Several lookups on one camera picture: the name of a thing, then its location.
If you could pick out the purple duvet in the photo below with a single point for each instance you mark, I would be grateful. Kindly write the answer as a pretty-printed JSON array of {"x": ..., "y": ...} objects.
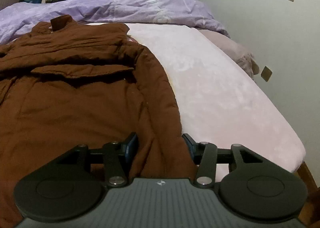
[{"x": 20, "y": 18}]

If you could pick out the small wall socket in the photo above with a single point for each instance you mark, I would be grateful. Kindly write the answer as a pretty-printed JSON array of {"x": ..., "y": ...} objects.
[{"x": 266, "y": 74}]

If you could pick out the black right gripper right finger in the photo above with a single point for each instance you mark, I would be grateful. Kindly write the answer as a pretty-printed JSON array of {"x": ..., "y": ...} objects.
[{"x": 207, "y": 156}]

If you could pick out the brown padded coat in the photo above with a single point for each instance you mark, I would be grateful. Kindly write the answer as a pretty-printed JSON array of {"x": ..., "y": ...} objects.
[{"x": 65, "y": 84}]

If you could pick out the pink pillow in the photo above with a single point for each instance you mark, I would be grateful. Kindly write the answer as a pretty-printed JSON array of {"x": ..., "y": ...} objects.
[{"x": 238, "y": 53}]

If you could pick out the pink plush bed blanket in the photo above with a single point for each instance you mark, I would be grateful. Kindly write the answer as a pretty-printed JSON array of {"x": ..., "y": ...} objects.
[{"x": 218, "y": 102}]

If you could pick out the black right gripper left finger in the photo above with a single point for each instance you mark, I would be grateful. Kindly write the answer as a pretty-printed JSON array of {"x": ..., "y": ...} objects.
[{"x": 116, "y": 158}]

